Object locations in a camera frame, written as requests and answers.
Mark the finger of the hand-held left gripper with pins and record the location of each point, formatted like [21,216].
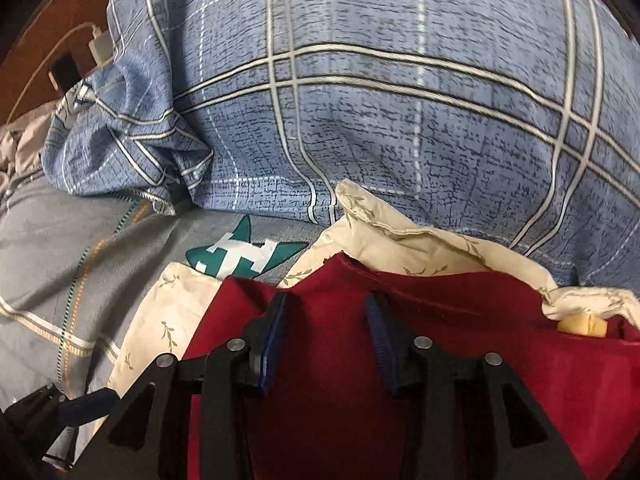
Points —
[87,406]

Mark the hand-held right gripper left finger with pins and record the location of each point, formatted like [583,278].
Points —
[267,350]

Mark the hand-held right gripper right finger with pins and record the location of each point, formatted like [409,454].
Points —
[382,350]

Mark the red sweater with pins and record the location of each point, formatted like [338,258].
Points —
[325,335]

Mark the white leaf-print cloth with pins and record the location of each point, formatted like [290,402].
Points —
[380,240]

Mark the grey striped bed sheet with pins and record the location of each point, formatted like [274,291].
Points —
[75,270]

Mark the small yellow object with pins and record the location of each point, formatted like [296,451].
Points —
[582,325]

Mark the blue plaid pillow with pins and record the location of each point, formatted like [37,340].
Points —
[400,135]

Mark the grey crumpled cloth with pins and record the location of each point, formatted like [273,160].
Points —
[25,150]

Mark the black phone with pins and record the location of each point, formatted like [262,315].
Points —
[64,72]

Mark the white charger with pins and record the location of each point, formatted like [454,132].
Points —
[100,49]

